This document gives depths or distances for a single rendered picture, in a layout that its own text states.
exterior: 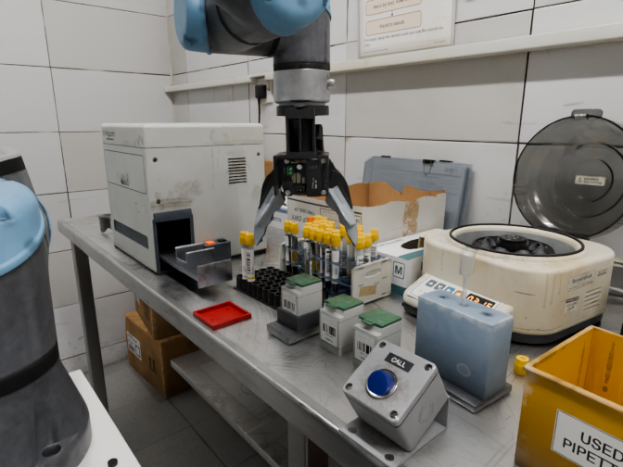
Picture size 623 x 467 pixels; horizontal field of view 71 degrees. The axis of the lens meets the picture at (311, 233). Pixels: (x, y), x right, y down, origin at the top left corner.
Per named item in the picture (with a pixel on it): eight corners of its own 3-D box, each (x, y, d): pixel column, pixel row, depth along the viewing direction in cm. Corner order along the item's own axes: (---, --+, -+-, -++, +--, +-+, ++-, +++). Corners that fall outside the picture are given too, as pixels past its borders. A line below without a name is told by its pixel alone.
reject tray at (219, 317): (193, 315, 71) (192, 311, 71) (230, 305, 75) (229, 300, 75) (213, 330, 66) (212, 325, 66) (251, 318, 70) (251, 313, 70)
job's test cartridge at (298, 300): (281, 321, 66) (280, 281, 64) (305, 312, 69) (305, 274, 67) (298, 330, 63) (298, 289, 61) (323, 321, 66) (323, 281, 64)
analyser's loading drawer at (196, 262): (154, 260, 92) (152, 236, 91) (184, 255, 96) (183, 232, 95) (199, 288, 77) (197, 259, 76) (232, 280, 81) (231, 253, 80)
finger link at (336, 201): (355, 255, 60) (316, 201, 59) (353, 244, 66) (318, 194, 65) (374, 243, 60) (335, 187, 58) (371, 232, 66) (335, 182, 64)
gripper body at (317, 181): (272, 201, 57) (268, 105, 55) (280, 191, 66) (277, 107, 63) (330, 201, 57) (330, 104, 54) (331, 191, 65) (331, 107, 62)
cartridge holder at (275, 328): (266, 332, 65) (266, 309, 65) (312, 315, 71) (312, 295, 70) (288, 346, 62) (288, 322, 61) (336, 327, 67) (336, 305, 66)
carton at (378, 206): (285, 253, 104) (283, 190, 101) (367, 233, 122) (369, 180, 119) (361, 282, 86) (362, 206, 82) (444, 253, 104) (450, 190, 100)
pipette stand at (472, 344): (405, 372, 55) (409, 297, 53) (441, 356, 59) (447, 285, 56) (474, 414, 47) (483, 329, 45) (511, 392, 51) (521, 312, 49)
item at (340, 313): (319, 346, 62) (319, 300, 60) (343, 335, 65) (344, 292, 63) (338, 357, 59) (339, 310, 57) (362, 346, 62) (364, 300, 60)
